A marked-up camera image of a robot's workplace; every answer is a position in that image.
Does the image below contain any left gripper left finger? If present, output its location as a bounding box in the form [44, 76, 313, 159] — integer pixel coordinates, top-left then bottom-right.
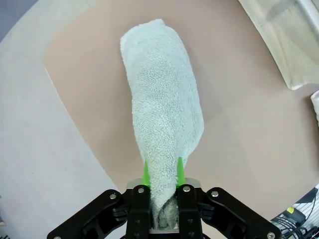
[46, 160, 152, 239]

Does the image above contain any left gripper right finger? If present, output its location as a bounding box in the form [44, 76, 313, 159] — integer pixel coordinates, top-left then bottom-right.
[175, 156, 283, 239]

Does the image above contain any mint green terry towel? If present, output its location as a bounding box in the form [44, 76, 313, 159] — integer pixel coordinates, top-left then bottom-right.
[120, 18, 206, 229]

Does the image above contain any cream fabric storage bin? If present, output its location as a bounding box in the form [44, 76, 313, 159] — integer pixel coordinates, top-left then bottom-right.
[236, 0, 319, 91]
[310, 90, 319, 125]

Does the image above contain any black cable bundle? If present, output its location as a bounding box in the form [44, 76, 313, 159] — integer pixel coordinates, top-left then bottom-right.
[270, 186, 319, 239]

